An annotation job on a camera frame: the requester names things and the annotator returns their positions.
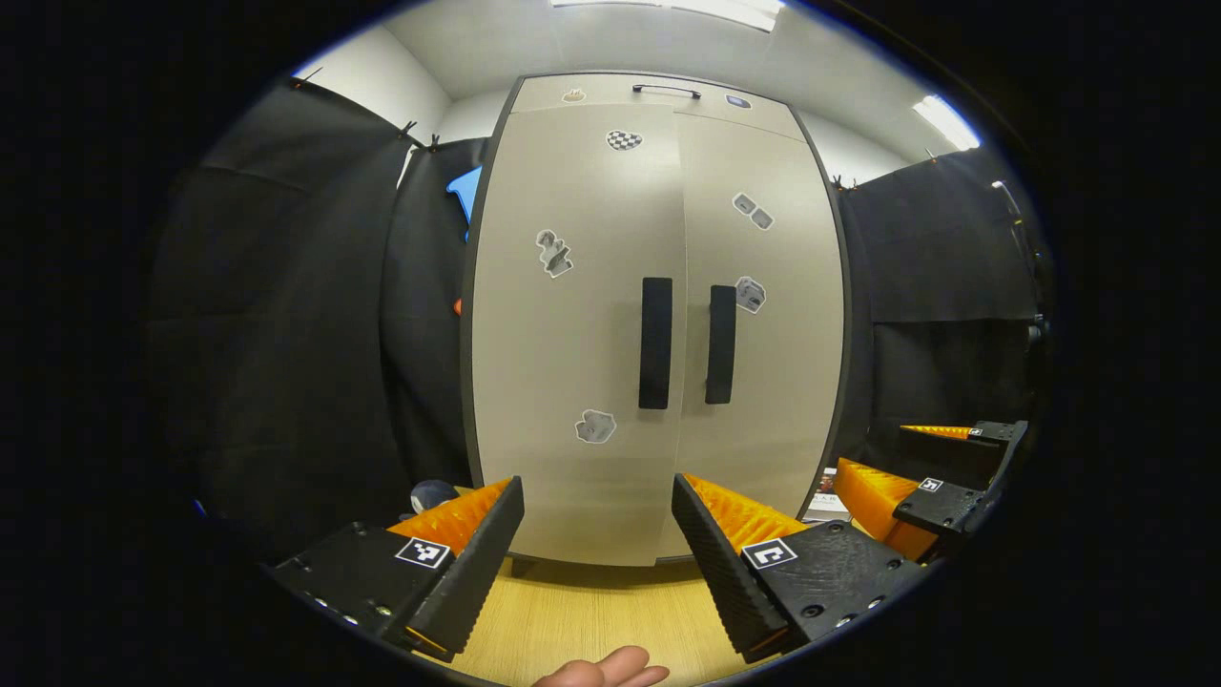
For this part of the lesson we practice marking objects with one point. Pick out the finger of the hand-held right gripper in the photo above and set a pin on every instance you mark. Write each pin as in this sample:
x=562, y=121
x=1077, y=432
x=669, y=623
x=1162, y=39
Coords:
x=940, y=448
x=949, y=506

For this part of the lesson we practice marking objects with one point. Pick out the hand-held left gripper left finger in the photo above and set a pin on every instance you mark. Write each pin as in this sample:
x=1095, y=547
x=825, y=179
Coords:
x=477, y=568

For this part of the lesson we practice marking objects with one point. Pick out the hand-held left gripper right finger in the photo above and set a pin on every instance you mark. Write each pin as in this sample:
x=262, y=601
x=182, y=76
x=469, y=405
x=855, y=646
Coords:
x=725, y=572

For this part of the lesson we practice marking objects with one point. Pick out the grey shoe cabinet door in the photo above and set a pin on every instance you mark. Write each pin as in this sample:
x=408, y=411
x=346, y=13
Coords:
x=572, y=334
x=792, y=382

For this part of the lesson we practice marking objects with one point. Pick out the grey cabinet drawer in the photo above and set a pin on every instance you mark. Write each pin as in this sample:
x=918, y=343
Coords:
x=610, y=95

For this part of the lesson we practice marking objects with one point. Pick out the penguin plush toy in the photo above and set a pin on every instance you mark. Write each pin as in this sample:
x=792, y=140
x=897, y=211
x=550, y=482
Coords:
x=431, y=494

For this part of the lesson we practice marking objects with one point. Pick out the white cover book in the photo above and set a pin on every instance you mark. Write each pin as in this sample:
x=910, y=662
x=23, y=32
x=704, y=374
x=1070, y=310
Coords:
x=825, y=501

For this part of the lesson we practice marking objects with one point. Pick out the ceiling light panel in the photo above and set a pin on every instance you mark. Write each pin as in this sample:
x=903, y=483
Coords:
x=944, y=122
x=725, y=11

